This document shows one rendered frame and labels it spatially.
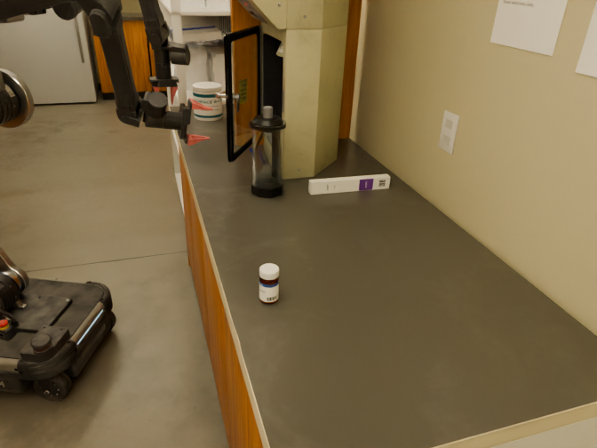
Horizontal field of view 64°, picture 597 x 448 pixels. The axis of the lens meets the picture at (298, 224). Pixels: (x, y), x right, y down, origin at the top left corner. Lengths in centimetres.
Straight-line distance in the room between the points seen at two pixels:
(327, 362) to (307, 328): 10
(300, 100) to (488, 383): 99
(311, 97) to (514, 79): 60
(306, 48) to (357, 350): 93
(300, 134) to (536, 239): 77
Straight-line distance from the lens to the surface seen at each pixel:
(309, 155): 161
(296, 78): 152
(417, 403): 87
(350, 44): 197
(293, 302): 103
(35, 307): 234
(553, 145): 120
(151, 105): 151
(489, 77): 137
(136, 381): 223
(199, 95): 223
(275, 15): 148
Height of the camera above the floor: 157
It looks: 28 degrees down
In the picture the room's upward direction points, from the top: 2 degrees clockwise
